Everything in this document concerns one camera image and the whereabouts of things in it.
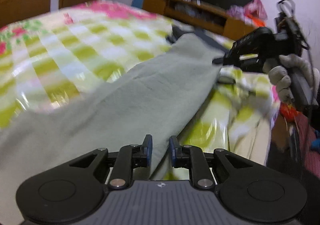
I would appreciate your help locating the colourful checked bed quilt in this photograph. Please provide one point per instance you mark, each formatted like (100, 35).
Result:
(50, 60)

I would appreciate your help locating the grey gloved right hand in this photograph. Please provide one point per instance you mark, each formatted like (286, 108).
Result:
(279, 77)

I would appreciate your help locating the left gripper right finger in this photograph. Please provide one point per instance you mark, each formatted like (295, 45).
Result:
(191, 158)

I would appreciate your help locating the folded dark jeans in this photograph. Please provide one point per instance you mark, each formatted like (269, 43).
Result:
(177, 33)

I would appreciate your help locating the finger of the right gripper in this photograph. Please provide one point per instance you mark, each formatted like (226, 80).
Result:
(234, 61)

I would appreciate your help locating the blue foam mat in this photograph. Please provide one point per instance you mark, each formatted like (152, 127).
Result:
(137, 3)

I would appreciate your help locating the grey-green pants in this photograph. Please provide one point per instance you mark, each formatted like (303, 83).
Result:
(157, 97)

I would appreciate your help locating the purple clothes on cabinet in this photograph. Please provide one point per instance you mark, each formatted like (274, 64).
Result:
(237, 12)

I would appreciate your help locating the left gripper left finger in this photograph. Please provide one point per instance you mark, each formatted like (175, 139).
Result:
(126, 160)

